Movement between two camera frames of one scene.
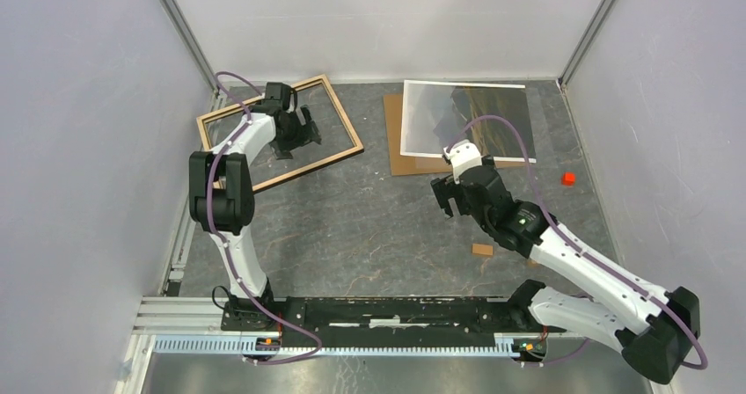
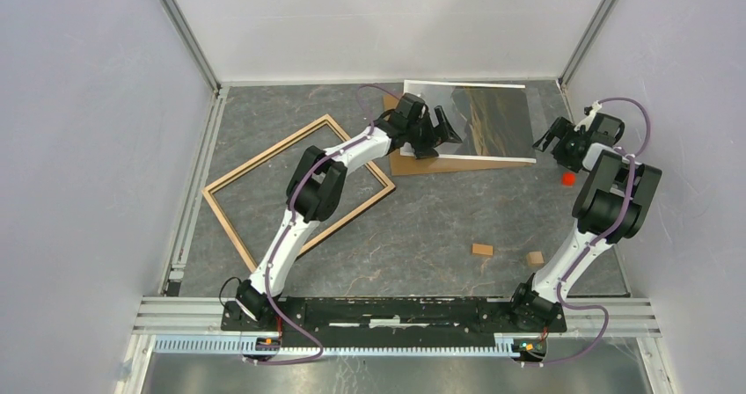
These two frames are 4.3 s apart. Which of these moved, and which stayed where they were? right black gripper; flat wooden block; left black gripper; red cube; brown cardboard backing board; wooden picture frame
Moved: left black gripper; right black gripper; wooden picture frame
Stayed: brown cardboard backing board; red cube; flat wooden block
